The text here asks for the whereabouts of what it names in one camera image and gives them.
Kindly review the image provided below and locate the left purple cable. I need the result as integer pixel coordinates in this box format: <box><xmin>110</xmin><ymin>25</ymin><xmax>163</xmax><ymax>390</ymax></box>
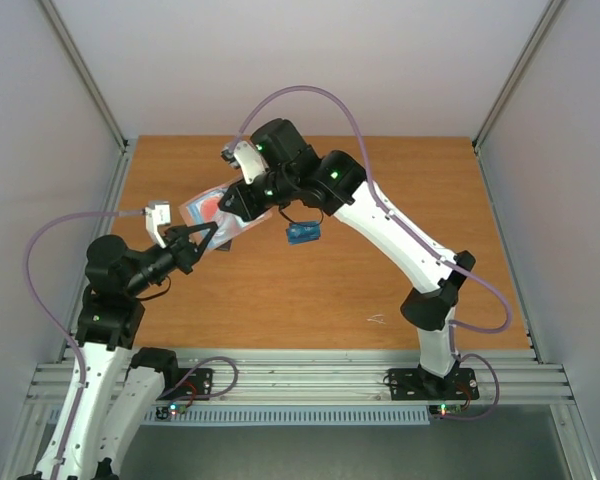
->
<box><xmin>23</xmin><ymin>209</ymin><xmax>149</xmax><ymax>480</ymax></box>

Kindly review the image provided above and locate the left aluminium corner post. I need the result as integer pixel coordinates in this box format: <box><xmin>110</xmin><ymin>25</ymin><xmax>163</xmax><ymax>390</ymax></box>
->
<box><xmin>37</xmin><ymin>0</ymin><xmax>131</xmax><ymax>154</ymax></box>

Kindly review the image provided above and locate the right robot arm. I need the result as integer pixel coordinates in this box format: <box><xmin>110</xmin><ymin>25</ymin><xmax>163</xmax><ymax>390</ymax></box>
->
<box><xmin>219</xmin><ymin>118</ymin><xmax>475</xmax><ymax>399</ymax></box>

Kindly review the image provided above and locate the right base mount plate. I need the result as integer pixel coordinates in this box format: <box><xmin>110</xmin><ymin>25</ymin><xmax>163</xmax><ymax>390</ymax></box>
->
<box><xmin>383</xmin><ymin>367</ymin><xmax>480</xmax><ymax>401</ymax></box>

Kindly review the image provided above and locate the blue VIP card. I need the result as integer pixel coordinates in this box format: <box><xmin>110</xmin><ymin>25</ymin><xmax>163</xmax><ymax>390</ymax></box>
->
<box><xmin>286</xmin><ymin>221</ymin><xmax>321</xmax><ymax>237</ymax></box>

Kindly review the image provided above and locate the grey slotted cable duct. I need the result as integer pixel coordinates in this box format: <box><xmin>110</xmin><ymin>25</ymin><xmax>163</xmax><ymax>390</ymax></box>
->
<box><xmin>141</xmin><ymin>405</ymin><xmax>430</xmax><ymax>428</ymax></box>

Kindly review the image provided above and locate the pink card holder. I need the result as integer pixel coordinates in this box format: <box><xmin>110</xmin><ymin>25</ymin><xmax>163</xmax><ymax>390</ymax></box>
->
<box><xmin>179</xmin><ymin>179</ymin><xmax>272</xmax><ymax>253</ymax></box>

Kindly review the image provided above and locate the base mount plate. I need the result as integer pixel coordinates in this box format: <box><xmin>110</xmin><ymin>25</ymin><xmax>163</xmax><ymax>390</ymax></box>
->
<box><xmin>383</xmin><ymin>367</ymin><xmax>480</xmax><ymax>401</ymax></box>
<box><xmin>158</xmin><ymin>368</ymin><xmax>214</xmax><ymax>401</ymax></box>

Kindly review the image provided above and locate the right circuit board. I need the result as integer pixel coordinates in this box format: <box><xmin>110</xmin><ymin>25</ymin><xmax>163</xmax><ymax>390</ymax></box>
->
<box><xmin>429</xmin><ymin>402</ymin><xmax>470</xmax><ymax>418</ymax></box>

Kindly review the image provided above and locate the aluminium rail frame front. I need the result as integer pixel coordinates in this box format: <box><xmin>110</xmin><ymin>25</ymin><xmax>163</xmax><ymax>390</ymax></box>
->
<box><xmin>27</xmin><ymin>348</ymin><xmax>576</xmax><ymax>407</ymax></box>

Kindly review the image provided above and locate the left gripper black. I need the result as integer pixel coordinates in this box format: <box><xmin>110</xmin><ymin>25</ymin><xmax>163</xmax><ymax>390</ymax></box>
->
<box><xmin>126</xmin><ymin>220</ymin><xmax>219</xmax><ymax>297</ymax></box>

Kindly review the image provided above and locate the purple cable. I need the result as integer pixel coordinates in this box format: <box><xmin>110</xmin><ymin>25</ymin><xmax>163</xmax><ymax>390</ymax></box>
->
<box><xmin>232</xmin><ymin>85</ymin><xmax>512</xmax><ymax>334</ymax></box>
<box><xmin>23</xmin><ymin>209</ymin><xmax>149</xmax><ymax>480</ymax></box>

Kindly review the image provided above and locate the aluminium corner post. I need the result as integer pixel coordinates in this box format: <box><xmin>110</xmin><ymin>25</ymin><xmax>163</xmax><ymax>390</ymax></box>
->
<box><xmin>472</xmin><ymin>0</ymin><xmax>567</xmax><ymax>156</ymax></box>
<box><xmin>37</xmin><ymin>0</ymin><xmax>131</xmax><ymax>154</ymax></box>

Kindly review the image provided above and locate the light blue card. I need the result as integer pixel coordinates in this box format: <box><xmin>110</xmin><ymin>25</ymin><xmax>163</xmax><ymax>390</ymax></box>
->
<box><xmin>287</xmin><ymin>231</ymin><xmax>321</xmax><ymax>245</ymax></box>

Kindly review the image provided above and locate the circuit board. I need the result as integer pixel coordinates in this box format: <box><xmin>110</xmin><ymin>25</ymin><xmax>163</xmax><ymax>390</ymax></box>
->
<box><xmin>154</xmin><ymin>404</ymin><xmax>188</xmax><ymax>421</ymax></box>
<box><xmin>429</xmin><ymin>402</ymin><xmax>470</xmax><ymax>418</ymax></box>

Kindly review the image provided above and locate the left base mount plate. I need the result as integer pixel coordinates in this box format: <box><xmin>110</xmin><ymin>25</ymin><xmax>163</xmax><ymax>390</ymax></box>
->
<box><xmin>158</xmin><ymin>368</ymin><xmax>214</xmax><ymax>401</ymax></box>

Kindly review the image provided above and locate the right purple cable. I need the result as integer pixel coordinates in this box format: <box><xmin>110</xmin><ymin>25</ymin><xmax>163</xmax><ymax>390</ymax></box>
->
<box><xmin>232</xmin><ymin>85</ymin><xmax>512</xmax><ymax>334</ymax></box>

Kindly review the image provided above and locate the left circuit board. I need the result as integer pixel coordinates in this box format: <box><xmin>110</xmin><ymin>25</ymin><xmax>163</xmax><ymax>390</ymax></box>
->
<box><xmin>154</xmin><ymin>404</ymin><xmax>188</xmax><ymax>421</ymax></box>

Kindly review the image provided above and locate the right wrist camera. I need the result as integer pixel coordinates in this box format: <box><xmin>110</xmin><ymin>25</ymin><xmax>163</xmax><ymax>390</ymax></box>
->
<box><xmin>221</xmin><ymin>140</ymin><xmax>268</xmax><ymax>185</ymax></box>

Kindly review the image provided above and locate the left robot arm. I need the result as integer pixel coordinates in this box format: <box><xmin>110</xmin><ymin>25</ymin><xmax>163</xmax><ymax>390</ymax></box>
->
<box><xmin>30</xmin><ymin>222</ymin><xmax>218</xmax><ymax>479</ymax></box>

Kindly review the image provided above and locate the right aluminium corner post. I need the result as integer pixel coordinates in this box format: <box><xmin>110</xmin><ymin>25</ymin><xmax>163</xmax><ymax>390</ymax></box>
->
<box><xmin>472</xmin><ymin>0</ymin><xmax>567</xmax><ymax>156</ymax></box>

